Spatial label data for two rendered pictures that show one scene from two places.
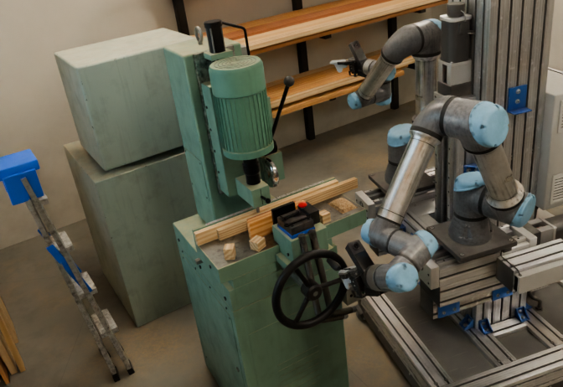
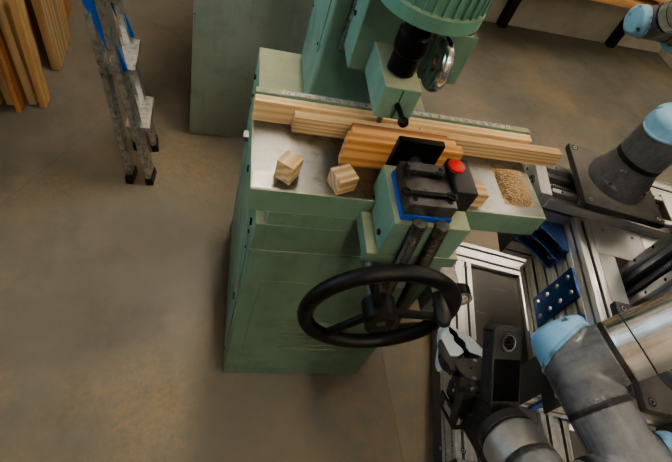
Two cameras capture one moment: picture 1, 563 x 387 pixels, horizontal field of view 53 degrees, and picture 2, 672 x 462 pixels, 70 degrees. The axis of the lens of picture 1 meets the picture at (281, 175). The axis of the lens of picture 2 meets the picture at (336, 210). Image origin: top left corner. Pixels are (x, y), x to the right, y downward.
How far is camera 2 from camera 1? 109 cm
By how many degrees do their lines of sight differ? 23
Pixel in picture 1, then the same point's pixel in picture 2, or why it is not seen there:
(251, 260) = (315, 202)
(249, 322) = (269, 269)
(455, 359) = not seen: hidden behind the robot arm
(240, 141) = not seen: outside the picture
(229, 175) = (367, 30)
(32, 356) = (63, 96)
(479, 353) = not seen: hidden behind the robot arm
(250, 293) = (289, 239)
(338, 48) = not seen: outside the picture
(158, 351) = (193, 175)
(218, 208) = (325, 70)
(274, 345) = (292, 303)
